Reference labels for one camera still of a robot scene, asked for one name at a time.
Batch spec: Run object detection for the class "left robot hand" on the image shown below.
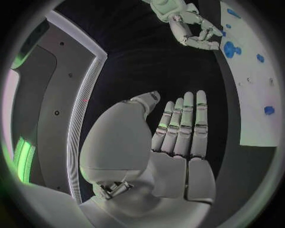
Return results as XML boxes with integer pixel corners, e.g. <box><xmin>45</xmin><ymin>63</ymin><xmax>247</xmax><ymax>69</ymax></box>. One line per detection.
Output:
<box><xmin>77</xmin><ymin>89</ymin><xmax>218</xmax><ymax>228</ymax></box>

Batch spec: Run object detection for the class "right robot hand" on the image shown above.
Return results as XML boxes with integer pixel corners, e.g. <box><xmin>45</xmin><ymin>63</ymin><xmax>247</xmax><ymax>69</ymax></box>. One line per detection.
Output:
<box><xmin>169</xmin><ymin>10</ymin><xmax>224</xmax><ymax>51</ymax></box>

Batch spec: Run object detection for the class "white task board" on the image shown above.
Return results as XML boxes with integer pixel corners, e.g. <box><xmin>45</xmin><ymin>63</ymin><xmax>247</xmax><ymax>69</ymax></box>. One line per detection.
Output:
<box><xmin>219</xmin><ymin>0</ymin><xmax>282</xmax><ymax>148</ymax></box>

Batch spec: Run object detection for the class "blue gear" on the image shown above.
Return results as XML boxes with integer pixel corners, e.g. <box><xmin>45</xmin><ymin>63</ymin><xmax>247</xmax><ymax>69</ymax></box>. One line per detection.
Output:
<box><xmin>223</xmin><ymin>41</ymin><xmax>242</xmax><ymax>58</ymax></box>

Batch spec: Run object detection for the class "blue long cylinder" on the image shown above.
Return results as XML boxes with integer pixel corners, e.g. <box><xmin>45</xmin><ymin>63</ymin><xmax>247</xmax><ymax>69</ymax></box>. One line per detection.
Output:
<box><xmin>226</xmin><ymin>8</ymin><xmax>242</xmax><ymax>19</ymax></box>

